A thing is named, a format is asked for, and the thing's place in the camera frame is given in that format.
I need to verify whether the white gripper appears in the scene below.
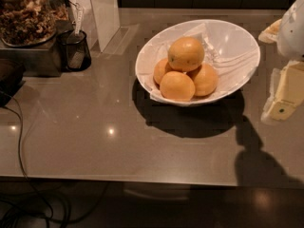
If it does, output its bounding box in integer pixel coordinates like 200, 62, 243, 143
258, 0, 304, 124

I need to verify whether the orange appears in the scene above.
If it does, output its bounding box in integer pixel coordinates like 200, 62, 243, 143
167, 37, 204, 72
153, 58, 172, 85
160, 71, 196, 102
187, 63, 219, 97

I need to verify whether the white bowl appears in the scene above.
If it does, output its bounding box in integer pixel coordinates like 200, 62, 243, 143
135, 18, 261, 107

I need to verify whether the white upright panel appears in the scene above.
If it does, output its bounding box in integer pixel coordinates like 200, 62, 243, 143
69, 0, 120, 52

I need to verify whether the white spoon in cup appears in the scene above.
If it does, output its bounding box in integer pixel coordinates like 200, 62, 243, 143
66, 3, 85, 69

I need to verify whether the black mesh cup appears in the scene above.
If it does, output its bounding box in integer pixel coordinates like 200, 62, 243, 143
57, 30, 91, 72

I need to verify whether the metal tray stand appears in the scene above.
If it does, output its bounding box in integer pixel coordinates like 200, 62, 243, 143
0, 20, 72, 77

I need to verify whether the glass jar of nuts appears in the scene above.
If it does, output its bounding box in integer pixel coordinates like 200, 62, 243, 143
0, 0, 56, 48

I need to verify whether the dark object at left edge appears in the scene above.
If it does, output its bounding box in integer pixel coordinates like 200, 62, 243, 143
0, 59, 25, 106

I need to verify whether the black cable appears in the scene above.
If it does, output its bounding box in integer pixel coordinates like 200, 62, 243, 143
0, 90, 110, 228

